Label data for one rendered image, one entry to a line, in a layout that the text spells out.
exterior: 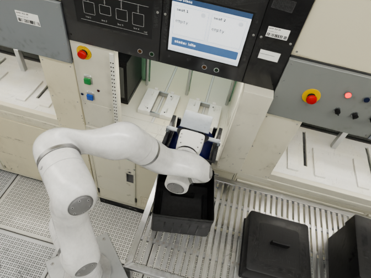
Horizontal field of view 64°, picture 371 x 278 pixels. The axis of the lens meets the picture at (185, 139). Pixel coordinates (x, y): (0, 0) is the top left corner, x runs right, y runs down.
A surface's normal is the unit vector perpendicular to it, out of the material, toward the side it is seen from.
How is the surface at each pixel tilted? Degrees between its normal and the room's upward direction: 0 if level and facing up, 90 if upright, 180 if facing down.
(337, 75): 90
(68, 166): 12
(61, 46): 90
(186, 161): 26
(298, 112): 90
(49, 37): 90
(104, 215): 0
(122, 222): 0
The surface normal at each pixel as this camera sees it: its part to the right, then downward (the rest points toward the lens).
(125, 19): -0.23, 0.72
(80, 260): 0.47, 0.31
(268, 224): 0.12, -0.65
